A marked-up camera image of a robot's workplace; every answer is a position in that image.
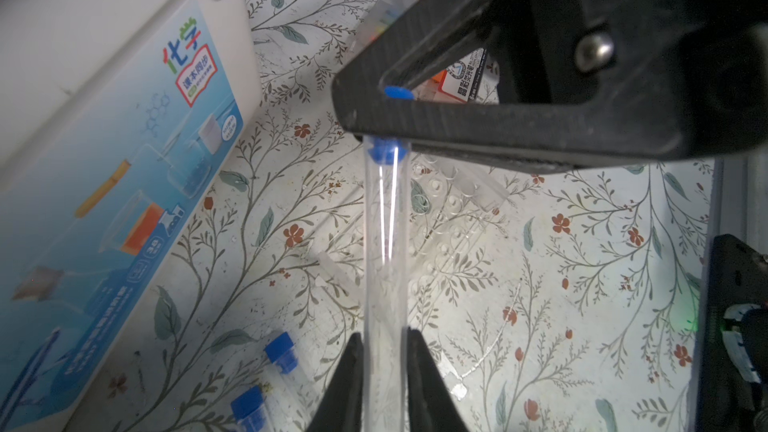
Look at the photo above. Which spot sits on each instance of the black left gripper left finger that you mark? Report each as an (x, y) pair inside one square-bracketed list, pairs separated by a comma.
[(340, 408)]

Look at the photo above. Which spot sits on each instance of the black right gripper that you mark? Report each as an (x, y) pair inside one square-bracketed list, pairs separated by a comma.
[(588, 83)]

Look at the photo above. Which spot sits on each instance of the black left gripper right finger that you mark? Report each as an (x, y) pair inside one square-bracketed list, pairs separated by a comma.
[(430, 406)]

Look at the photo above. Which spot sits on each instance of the white plastic storage bin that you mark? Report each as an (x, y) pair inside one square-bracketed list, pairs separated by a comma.
[(116, 115)]

